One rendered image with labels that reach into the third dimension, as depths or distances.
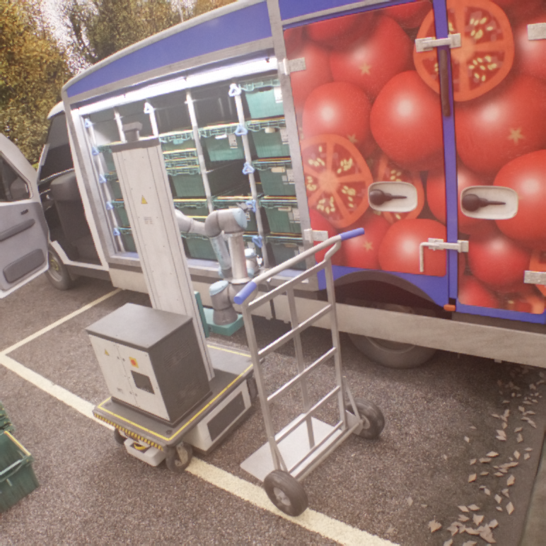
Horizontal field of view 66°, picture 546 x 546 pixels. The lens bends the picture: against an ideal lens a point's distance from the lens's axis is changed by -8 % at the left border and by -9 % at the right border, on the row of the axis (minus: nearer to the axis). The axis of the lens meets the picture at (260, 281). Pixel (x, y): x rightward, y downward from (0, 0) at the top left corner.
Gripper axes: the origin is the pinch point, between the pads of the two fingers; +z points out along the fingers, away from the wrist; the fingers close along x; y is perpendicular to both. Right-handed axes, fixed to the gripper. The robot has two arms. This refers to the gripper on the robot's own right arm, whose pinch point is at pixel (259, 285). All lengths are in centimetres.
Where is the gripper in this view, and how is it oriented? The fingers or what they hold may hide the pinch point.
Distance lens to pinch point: 303.3
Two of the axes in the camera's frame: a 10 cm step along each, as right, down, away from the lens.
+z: 2.2, 6.6, 7.2
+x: 8.9, 1.6, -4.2
